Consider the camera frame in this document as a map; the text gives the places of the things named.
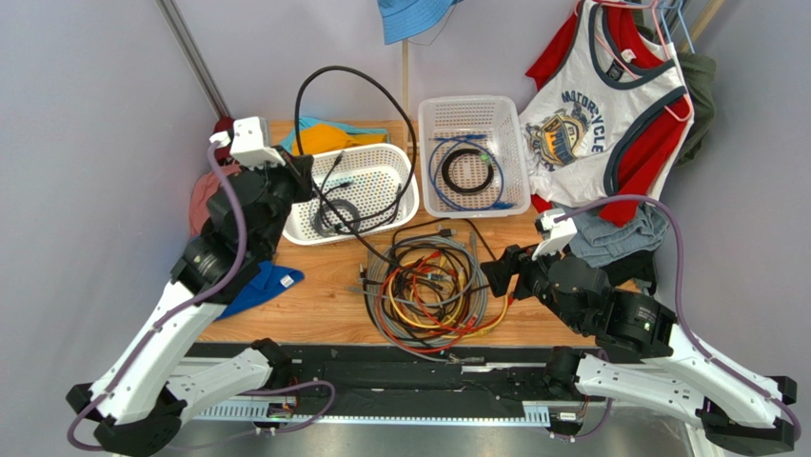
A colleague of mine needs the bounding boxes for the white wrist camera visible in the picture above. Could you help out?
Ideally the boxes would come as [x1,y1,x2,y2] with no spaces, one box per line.
[532,209,578,260]
[209,116,286,169]

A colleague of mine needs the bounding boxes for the aluminium frame post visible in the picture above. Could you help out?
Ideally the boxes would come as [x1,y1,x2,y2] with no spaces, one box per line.
[155,0,231,118]

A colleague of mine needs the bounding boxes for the black coiled cable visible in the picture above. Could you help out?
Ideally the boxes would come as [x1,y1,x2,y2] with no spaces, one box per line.
[441,147,495,194]

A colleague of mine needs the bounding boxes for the blue bucket hat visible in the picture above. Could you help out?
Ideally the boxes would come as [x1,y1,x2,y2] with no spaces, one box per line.
[377,0,460,46]

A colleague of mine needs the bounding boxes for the dark red cloth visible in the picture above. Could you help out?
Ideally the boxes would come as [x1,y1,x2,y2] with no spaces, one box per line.
[213,116,234,165]

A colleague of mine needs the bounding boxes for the white slotted cable duct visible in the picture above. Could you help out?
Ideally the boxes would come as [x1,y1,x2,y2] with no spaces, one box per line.
[195,398,551,427]

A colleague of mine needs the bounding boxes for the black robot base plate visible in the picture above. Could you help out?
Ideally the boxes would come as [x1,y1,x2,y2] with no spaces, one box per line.
[282,344,584,414]

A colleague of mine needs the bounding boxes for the red ethernet cable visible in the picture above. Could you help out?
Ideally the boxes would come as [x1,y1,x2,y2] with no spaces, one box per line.
[374,249,492,355]

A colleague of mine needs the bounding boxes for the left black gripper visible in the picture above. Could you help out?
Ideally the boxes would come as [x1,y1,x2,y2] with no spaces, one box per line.
[240,144,319,254]

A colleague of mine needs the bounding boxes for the white oval perforated basket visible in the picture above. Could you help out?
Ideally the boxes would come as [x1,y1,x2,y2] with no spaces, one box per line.
[283,144,420,247]

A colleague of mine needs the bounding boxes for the grey coiled cable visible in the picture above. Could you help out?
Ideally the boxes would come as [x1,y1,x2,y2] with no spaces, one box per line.
[313,198,363,238]

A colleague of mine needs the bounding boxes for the red shirt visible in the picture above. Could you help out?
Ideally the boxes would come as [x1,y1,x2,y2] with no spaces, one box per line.
[525,5,695,228]

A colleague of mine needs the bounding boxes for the blue ethernet cable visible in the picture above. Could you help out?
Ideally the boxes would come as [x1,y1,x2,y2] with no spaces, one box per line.
[427,131,519,212]
[427,132,518,212]

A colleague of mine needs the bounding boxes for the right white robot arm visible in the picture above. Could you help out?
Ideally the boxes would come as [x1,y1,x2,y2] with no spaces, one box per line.
[481,246,799,456]

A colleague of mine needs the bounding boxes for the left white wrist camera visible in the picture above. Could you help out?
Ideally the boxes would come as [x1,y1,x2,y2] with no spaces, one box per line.
[209,116,286,169]

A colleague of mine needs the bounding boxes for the white motorcycle tank top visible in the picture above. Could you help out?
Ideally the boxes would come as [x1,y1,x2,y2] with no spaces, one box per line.
[518,0,695,209]

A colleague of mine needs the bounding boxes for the white rectangular perforated basket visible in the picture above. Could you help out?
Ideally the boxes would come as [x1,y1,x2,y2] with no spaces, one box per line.
[418,95,530,218]

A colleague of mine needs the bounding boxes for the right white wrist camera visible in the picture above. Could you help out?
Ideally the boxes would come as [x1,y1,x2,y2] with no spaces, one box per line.
[532,209,578,260]

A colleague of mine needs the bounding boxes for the denim jeans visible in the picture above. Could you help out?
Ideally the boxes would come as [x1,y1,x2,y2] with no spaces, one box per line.
[568,202,670,268]

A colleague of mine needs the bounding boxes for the orange cloth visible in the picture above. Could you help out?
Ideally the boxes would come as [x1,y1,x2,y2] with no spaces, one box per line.
[290,124,388,155]

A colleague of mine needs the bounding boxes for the olive green garment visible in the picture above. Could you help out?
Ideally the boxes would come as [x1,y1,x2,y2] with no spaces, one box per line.
[622,26,717,167]

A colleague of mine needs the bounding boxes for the pink clothes hanger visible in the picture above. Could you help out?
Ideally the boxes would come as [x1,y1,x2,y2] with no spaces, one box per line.
[562,1,694,129]

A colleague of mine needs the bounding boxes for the pink cloth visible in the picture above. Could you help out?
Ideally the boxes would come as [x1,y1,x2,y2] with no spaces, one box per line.
[188,171,221,238]

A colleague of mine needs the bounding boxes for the black garment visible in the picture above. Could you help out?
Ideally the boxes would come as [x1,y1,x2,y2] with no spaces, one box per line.
[600,250,658,293]

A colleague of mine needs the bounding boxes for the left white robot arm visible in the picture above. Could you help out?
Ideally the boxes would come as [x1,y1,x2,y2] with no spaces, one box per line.
[66,155,314,456]

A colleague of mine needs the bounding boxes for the blue cloth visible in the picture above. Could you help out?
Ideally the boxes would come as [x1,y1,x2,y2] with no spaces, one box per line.
[216,261,305,321]

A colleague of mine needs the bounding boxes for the yellow ethernet cable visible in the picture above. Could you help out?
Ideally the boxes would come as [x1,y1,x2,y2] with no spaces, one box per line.
[386,259,511,337]

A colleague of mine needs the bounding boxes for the teal cloth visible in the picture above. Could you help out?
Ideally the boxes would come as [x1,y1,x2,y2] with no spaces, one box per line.
[298,116,389,143]

